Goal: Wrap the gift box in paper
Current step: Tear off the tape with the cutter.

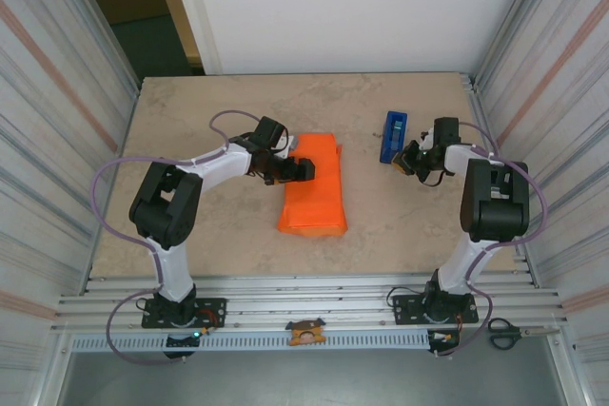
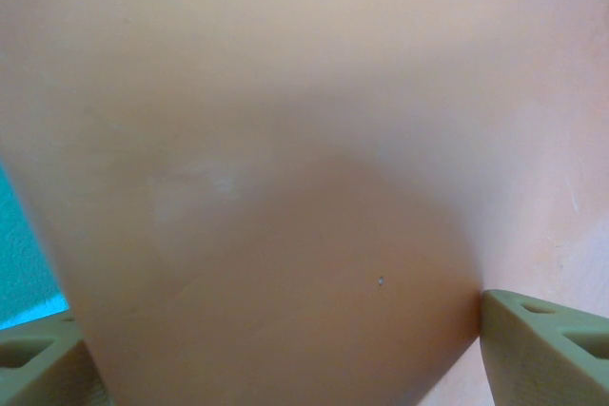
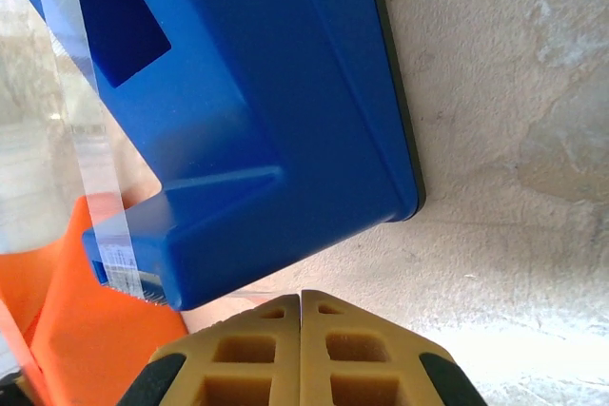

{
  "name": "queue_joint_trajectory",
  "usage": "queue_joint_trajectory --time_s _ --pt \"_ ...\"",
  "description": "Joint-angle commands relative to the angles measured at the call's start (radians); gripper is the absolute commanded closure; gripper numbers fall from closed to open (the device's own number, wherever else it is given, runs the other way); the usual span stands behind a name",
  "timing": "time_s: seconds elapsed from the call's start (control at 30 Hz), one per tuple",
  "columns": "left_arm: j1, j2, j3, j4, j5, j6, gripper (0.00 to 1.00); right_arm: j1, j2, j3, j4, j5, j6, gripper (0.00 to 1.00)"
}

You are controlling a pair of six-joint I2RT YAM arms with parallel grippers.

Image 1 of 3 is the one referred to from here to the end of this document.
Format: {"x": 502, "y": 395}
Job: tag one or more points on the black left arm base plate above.
{"x": 216, "y": 303}

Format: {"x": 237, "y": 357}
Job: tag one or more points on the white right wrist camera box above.
{"x": 427, "y": 136}

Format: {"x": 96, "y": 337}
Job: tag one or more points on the aluminium side rail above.
{"x": 131, "y": 106}
{"x": 477, "y": 106}

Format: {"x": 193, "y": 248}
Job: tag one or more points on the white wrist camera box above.
{"x": 291, "y": 142}
{"x": 427, "y": 136}

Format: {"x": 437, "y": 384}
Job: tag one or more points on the orange cloth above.
{"x": 314, "y": 197}

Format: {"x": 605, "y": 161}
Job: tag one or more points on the brown cartoon figure decoration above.
{"x": 305, "y": 332}

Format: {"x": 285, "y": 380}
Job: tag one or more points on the blue tape dispenser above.
{"x": 392, "y": 140}

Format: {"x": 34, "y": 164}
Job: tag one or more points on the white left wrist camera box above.
{"x": 291, "y": 142}

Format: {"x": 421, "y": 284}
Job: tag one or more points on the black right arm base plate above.
{"x": 404, "y": 313}

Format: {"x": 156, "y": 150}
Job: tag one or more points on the white door frame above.
{"x": 195, "y": 11}

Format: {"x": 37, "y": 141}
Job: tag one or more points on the black controller board green light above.
{"x": 181, "y": 342}

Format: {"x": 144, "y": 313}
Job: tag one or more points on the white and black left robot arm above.
{"x": 166, "y": 206}

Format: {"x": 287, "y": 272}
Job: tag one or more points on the aluminium rail frame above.
{"x": 304, "y": 296}

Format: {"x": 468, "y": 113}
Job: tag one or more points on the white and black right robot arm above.
{"x": 495, "y": 206}

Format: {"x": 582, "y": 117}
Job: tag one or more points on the black controller board orange plugs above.
{"x": 440, "y": 339}

